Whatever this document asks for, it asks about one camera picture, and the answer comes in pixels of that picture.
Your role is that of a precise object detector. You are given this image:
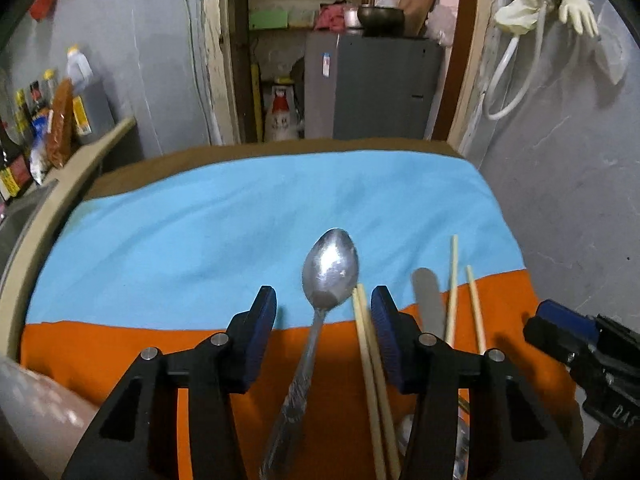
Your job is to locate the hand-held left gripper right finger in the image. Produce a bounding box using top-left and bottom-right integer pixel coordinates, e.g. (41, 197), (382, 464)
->
(370, 285), (583, 480)

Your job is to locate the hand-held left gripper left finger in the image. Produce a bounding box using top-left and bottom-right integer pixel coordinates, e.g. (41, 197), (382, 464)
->
(62, 285), (277, 480)

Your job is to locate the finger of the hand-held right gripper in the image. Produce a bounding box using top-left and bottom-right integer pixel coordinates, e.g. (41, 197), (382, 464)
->
(523, 299), (601, 361)

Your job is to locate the metal table knife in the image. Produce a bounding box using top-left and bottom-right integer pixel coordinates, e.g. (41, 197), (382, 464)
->
(410, 267), (447, 341)

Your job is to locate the blue cloth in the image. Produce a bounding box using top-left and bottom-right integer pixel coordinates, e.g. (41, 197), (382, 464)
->
(24, 152), (526, 332)

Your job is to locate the orange cloth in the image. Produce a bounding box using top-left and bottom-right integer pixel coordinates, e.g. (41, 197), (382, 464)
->
(20, 267), (582, 480)

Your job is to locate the white red plastic bottle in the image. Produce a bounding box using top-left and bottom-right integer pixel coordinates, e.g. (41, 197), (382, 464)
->
(269, 79), (302, 142)

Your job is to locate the beige countertop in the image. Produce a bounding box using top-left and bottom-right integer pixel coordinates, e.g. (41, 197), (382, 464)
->
(0, 116), (137, 361)

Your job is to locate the grey cabinet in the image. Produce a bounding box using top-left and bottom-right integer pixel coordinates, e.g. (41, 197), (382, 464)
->
(304, 31), (446, 142)

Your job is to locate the pale pink blurred object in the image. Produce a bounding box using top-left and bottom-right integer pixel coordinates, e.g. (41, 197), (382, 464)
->
(0, 357), (101, 480)

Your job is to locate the white mesh bag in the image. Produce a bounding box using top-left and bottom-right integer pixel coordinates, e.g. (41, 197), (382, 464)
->
(594, 34), (627, 86)

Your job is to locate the cooking oil jug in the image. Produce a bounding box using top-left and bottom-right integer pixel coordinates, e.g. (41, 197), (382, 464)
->
(66, 44), (117, 144)

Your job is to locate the blue white packet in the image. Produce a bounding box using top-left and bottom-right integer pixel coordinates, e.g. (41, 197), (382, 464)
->
(29, 109), (54, 186)

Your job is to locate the orange spice packet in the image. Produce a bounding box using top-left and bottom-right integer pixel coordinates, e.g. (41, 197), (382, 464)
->
(46, 78), (77, 169)

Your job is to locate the large dark brown-capped bottle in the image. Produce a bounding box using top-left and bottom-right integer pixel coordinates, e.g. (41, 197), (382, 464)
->
(0, 124), (32, 202)

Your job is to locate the green box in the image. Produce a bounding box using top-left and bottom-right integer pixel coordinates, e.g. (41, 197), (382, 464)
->
(248, 9), (290, 30)

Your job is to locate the dark metal bowl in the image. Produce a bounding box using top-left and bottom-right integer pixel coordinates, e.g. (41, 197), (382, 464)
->
(357, 4), (406, 38)

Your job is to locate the red cloth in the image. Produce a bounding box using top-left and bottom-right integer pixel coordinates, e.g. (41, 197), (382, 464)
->
(314, 2), (351, 32)

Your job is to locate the clear plastic bag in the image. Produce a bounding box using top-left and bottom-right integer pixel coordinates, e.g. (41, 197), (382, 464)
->
(425, 4), (459, 47)

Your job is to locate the cream rubber glove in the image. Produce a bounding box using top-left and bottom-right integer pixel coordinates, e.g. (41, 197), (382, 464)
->
(556, 0), (599, 39)
(494, 0), (553, 37)

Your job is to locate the dark red-capped sauce bottle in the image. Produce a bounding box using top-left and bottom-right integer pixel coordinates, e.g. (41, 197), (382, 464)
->
(27, 80), (47, 118)

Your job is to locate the dark yellow-capped sauce bottle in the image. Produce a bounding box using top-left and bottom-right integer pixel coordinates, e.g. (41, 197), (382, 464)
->
(14, 89), (31, 147)

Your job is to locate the wooden cutting board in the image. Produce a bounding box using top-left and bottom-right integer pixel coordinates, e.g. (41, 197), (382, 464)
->
(400, 0), (442, 38)

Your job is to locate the red plastic bag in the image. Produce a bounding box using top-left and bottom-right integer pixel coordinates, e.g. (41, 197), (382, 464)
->
(29, 0), (59, 22)

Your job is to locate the white hose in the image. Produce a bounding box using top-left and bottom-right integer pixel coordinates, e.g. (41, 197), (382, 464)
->
(482, 0), (556, 122)

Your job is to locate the door frame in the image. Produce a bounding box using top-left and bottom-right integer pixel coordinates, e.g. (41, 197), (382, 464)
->
(200, 0), (497, 161)

